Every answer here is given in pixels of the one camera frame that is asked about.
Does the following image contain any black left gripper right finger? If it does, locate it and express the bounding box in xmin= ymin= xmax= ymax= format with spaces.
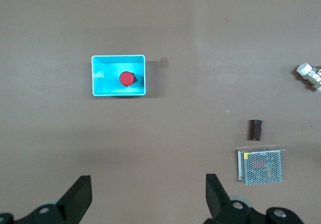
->
xmin=204 ymin=173 xmax=305 ymax=224

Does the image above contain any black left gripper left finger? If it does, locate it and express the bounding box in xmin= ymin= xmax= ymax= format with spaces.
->
xmin=0 ymin=175 xmax=93 ymax=224

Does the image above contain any red push button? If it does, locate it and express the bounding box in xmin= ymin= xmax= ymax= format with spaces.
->
xmin=118 ymin=70 xmax=138 ymax=88

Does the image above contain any perforated metal power supply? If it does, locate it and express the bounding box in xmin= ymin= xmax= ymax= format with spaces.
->
xmin=237 ymin=146 xmax=286 ymax=186

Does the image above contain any dark brown cylinder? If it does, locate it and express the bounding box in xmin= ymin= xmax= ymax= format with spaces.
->
xmin=248 ymin=119 xmax=263 ymax=142

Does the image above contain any cyan plastic bin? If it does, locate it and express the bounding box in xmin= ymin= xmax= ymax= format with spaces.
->
xmin=91 ymin=54 xmax=147 ymax=97

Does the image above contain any white capped brass valve fitting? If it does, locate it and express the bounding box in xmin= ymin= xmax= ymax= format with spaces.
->
xmin=295 ymin=62 xmax=321 ymax=93

